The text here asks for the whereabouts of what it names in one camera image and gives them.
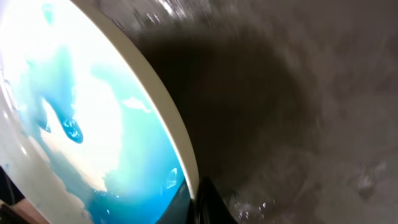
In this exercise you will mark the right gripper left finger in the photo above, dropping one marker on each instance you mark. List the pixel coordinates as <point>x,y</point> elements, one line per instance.
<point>177,211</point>

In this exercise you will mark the brown serving tray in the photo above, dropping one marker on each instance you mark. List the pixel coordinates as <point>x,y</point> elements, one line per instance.
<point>291,105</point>

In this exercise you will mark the white plate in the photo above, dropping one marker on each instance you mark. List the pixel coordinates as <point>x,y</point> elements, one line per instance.
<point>89,133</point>

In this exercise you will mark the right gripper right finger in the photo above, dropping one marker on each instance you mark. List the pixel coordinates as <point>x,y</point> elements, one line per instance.
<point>210,206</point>

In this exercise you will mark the black water basin tray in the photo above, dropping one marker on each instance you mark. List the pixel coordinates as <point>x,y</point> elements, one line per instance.
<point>15,208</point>

